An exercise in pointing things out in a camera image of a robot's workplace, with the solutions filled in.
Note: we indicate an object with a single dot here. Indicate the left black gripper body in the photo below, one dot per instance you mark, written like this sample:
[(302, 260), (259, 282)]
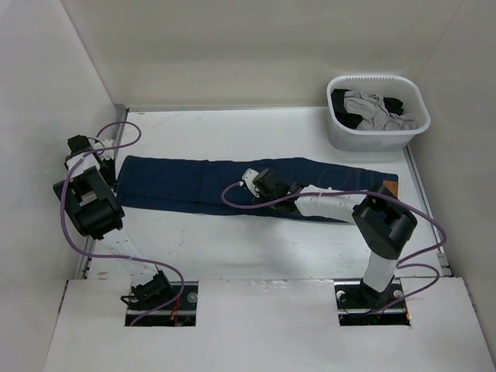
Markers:
[(108, 171)]

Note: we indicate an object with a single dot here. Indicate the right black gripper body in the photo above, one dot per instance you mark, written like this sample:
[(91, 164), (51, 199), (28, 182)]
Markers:
[(263, 198)]

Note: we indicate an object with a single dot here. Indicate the dark blue denim trousers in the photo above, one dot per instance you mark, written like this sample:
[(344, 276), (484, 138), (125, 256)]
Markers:
[(195, 186)]

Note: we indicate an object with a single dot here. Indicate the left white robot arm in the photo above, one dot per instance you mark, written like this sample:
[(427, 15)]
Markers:
[(92, 207)]

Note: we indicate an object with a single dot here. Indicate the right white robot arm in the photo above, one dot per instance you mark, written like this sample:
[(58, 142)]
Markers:
[(385, 226)]

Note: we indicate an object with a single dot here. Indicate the white plastic laundry basket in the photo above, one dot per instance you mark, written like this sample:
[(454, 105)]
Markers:
[(391, 86)]

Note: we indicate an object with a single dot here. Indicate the black garment in basket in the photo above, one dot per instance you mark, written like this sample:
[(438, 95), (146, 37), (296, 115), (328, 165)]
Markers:
[(351, 120)]

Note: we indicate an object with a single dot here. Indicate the grey garment in basket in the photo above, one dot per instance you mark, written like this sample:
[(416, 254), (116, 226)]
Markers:
[(375, 115)]

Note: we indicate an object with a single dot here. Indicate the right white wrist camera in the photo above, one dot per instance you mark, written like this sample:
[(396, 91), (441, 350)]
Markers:
[(248, 181)]

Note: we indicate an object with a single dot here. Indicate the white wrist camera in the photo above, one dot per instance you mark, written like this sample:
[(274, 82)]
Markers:
[(248, 181), (105, 149)]

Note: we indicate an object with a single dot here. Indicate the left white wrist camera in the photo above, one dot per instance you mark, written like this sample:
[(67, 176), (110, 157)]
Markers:
[(105, 149)]

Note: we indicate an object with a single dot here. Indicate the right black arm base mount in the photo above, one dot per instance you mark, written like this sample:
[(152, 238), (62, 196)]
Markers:
[(357, 305)]

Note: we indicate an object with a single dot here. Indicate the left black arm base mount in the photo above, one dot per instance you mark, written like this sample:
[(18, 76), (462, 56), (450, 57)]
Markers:
[(161, 303)]

